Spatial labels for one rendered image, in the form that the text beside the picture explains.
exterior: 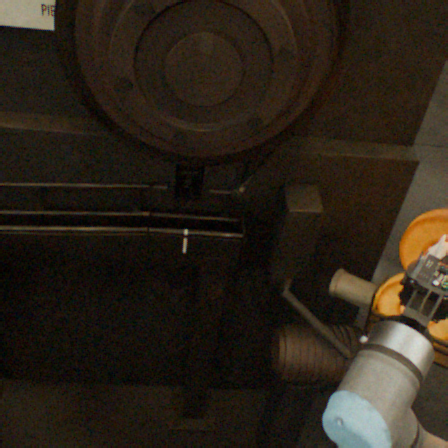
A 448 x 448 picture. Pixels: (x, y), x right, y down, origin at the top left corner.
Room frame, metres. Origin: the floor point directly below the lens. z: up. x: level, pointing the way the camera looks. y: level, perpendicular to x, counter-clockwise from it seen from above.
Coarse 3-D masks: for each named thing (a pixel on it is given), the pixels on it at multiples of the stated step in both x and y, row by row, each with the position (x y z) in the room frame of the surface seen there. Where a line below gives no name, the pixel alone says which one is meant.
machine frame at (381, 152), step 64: (384, 0) 1.06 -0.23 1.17; (0, 64) 0.97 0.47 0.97; (384, 64) 1.06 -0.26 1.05; (0, 128) 0.92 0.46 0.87; (64, 128) 0.94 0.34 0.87; (320, 128) 1.05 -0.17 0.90; (384, 128) 1.07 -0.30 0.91; (0, 192) 0.91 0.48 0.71; (64, 192) 0.93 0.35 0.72; (128, 192) 0.95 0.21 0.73; (256, 192) 0.98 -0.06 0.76; (320, 192) 1.00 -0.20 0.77; (384, 192) 1.02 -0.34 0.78; (256, 256) 0.98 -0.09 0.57; (320, 256) 1.00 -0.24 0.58; (0, 320) 0.91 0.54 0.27; (64, 320) 0.93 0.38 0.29; (128, 320) 0.95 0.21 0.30; (192, 320) 0.97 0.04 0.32; (256, 320) 0.99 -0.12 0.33; (320, 320) 1.01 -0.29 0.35; (128, 384) 0.95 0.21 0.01; (256, 384) 1.00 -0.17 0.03; (320, 384) 1.02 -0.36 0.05
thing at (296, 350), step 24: (288, 336) 0.79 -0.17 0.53; (312, 336) 0.80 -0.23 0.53; (336, 336) 0.80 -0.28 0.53; (360, 336) 0.82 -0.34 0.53; (288, 360) 0.74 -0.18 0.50; (312, 360) 0.75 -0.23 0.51; (336, 360) 0.76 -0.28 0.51; (288, 384) 0.75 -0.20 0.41; (312, 384) 0.76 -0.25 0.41; (264, 408) 0.84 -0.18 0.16; (288, 408) 0.75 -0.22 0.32; (264, 432) 0.79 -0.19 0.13; (288, 432) 0.75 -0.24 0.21
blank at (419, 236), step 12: (420, 216) 0.73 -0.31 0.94; (432, 216) 0.71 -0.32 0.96; (444, 216) 0.70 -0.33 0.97; (408, 228) 0.72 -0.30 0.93; (420, 228) 0.71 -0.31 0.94; (432, 228) 0.70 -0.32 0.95; (444, 228) 0.69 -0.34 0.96; (408, 240) 0.71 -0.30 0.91; (420, 240) 0.70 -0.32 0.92; (432, 240) 0.70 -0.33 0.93; (408, 252) 0.71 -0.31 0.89; (420, 252) 0.70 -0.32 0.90; (408, 264) 0.70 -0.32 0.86
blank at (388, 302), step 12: (396, 276) 0.79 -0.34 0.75; (384, 288) 0.78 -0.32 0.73; (396, 288) 0.77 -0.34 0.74; (384, 300) 0.77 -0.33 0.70; (396, 300) 0.76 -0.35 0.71; (384, 312) 0.77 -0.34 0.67; (396, 312) 0.76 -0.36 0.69; (432, 324) 0.73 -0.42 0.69; (444, 324) 0.73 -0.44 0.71; (444, 336) 0.72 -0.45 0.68
